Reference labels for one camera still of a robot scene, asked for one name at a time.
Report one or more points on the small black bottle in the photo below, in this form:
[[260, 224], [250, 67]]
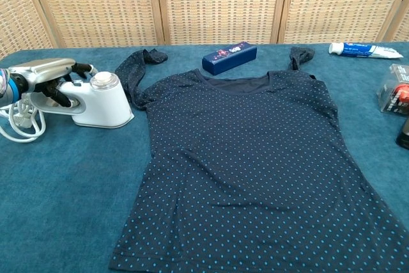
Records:
[[404, 135]]

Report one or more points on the teal carpet table cover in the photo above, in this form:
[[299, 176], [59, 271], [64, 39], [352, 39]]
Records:
[[64, 190]]

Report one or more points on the navy polka dot shirt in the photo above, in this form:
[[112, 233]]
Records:
[[249, 158]]

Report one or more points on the dark blue toothpaste carton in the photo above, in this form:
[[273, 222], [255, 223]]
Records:
[[230, 59]]

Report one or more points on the woven wooden folding screen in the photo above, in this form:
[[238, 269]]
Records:
[[220, 4]]

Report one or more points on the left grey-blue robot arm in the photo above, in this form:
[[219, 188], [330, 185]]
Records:
[[8, 90]]

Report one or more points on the white blue toothpaste tube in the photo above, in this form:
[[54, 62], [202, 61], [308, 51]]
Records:
[[358, 49]]

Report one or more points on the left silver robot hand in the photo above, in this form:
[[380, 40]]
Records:
[[41, 73]]

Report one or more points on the white handheld steam iron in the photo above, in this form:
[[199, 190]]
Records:
[[105, 106]]

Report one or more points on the black and red packaged item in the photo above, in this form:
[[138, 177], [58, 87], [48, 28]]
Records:
[[393, 94]]

